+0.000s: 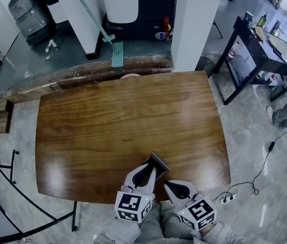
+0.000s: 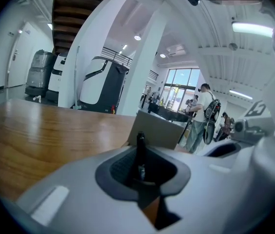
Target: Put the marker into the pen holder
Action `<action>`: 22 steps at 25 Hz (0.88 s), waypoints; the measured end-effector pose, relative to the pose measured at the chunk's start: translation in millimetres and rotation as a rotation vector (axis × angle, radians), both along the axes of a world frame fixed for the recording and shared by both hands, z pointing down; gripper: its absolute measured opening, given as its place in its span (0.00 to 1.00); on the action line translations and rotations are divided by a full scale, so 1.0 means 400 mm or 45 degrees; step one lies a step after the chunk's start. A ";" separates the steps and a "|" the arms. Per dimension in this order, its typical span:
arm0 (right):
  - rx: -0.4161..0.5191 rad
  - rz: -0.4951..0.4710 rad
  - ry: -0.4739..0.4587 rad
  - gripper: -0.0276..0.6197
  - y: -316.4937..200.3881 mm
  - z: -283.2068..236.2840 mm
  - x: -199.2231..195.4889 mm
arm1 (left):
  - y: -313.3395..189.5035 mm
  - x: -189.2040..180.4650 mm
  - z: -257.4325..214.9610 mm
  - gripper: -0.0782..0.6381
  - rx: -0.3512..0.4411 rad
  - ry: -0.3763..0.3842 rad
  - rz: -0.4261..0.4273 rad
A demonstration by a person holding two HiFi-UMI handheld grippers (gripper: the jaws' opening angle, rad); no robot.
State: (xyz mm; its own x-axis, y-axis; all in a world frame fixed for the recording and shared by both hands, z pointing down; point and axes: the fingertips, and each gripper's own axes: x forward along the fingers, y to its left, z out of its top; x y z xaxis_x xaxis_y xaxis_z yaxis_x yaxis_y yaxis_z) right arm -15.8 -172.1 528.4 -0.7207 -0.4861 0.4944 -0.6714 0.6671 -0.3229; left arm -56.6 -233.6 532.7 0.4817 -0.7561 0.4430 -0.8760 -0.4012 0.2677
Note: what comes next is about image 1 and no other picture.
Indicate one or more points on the wrapped grey appliance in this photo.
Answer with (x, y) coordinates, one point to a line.
(30, 14)

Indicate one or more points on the person's right forearm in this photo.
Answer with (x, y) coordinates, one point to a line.
(219, 234)

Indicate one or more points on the white cabinet unit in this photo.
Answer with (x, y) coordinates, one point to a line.
(57, 1)

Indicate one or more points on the worn wooden step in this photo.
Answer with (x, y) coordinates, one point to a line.
(95, 72)

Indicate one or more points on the white power strip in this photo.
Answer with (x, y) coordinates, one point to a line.
(228, 198)

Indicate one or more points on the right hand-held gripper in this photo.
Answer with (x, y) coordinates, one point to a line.
(197, 212)

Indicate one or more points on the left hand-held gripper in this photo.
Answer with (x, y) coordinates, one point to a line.
(130, 205)

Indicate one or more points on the person's left forearm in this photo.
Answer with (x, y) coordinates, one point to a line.
(119, 234)

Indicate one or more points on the person's grey trousers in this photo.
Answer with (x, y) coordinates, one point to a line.
(169, 225)

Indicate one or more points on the white mug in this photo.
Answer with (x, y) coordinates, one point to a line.
(249, 18)

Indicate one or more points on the black metal frame rack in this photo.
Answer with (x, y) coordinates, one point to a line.
(13, 189)

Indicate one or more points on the mop with teal head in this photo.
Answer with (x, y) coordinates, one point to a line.
(116, 55)

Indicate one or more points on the metal tumbler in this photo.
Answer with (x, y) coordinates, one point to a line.
(275, 27)

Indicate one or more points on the small black box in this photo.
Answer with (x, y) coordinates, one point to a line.
(162, 165)

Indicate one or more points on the green bottle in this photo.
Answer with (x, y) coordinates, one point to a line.
(262, 19)

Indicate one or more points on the black and white machine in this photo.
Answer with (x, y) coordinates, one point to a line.
(143, 11)

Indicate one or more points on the pink waste bin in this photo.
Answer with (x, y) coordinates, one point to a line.
(130, 76)

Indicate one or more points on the black side table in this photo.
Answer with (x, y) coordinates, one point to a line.
(250, 49)

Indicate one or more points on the black mesh waste bin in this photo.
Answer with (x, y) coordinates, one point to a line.
(206, 67)

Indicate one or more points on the clear water bottle red label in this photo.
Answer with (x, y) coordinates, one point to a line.
(233, 50)

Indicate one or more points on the black table leg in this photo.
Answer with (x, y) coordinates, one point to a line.
(75, 216)

